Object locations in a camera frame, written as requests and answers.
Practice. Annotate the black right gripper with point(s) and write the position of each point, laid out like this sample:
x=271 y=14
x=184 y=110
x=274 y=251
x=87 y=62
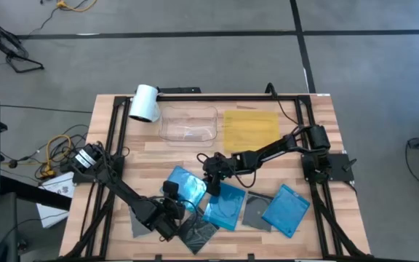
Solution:
x=226 y=167

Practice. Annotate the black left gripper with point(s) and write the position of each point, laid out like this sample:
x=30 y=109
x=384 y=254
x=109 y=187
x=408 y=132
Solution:
x=164 y=214

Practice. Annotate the blue jewel case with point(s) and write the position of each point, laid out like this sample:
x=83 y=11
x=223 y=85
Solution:
x=224 y=209
x=191 y=185
x=286 y=211

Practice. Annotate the clear jewel case black tray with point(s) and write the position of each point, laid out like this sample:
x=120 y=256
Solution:
x=136 y=227
x=196 y=233
x=255 y=213

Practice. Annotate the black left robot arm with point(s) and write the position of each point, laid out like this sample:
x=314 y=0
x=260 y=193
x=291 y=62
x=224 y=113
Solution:
x=122 y=191

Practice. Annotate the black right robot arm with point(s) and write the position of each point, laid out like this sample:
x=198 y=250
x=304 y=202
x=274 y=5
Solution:
x=267 y=151

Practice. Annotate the clear plastic bin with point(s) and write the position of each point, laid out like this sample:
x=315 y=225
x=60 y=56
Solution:
x=187 y=127

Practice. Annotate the yellow plastic bin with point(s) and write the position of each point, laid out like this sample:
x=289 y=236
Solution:
x=249 y=127

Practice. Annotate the white cylindrical lamp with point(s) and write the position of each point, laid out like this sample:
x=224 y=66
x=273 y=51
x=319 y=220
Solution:
x=144 y=103

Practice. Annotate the white cardboard box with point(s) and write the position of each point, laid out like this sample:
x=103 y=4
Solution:
x=51 y=218

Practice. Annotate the black beam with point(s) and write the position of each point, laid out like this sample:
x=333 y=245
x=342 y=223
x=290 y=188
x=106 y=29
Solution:
x=31 y=193

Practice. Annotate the black folding stand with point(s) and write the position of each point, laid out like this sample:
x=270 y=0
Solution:
x=13 y=47

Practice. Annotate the black aluminium table frame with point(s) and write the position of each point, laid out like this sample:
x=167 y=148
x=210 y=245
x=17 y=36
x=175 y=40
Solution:
x=231 y=98

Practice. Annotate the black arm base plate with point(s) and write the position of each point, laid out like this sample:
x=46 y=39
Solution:
x=86 y=179
x=340 y=172

